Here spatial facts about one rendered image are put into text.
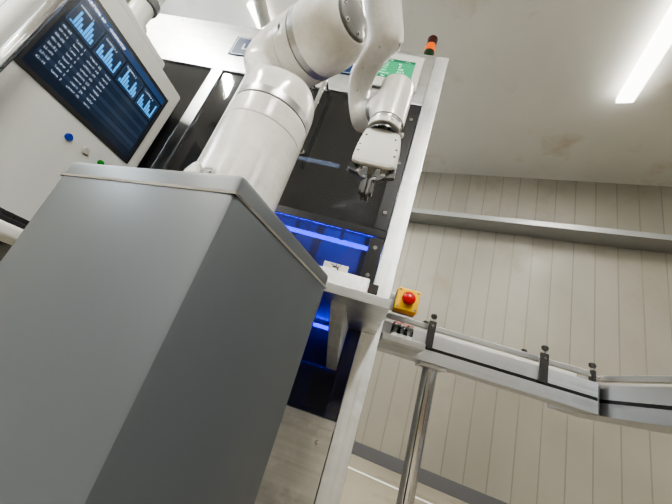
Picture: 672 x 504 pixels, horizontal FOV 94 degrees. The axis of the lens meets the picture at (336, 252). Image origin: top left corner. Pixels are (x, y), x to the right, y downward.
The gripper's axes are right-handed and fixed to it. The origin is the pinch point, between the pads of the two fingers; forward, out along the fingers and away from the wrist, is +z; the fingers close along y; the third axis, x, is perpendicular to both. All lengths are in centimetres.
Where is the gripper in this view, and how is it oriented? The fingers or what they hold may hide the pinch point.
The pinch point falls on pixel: (365, 189)
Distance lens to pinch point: 69.8
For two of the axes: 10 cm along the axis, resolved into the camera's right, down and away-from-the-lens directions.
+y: -9.6, -2.5, 1.6
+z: -2.9, 8.9, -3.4
